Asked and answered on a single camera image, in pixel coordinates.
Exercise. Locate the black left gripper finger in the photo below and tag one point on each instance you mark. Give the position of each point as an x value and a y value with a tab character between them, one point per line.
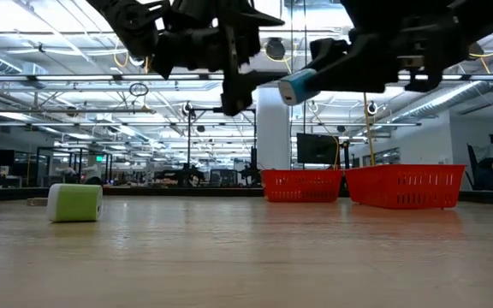
238	96
246	18

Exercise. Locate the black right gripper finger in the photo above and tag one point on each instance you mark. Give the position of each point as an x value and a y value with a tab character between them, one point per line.
328	51
349	77

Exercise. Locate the teal white wall charger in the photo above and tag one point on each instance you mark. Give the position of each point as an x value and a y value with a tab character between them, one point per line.
298	87

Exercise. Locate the green white wall charger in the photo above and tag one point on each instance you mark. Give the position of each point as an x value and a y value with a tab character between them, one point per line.
75	203

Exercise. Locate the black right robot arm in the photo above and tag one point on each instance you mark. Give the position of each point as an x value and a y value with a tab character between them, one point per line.
400	13

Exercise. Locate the black background robot arm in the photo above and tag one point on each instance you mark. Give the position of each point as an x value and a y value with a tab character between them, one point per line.
186	175
253	173

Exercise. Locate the white building column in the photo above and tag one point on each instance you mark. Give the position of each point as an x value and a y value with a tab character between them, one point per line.
272	137

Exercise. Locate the black stand pole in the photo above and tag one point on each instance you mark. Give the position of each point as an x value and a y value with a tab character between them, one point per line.
346	158

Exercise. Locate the long LED light bar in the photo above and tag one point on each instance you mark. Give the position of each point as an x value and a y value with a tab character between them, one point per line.
101	78

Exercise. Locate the red slotted plastic basket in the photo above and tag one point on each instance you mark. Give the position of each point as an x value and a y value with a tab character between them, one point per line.
405	188
302	188

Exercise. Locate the silver ventilation duct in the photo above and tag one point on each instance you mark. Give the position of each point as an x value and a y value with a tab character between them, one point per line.
426	110

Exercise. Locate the black metal station frame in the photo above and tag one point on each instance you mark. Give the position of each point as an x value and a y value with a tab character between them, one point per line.
188	145

